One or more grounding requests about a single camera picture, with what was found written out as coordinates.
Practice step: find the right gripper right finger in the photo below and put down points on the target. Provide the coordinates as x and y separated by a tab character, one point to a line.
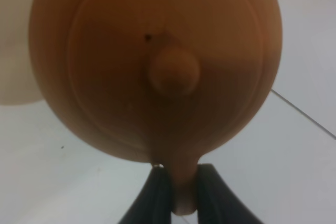
216	203

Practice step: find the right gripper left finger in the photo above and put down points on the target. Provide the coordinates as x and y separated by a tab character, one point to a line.
154	204

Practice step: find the brown clay teapot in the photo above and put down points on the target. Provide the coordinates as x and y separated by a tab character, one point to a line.
156	81

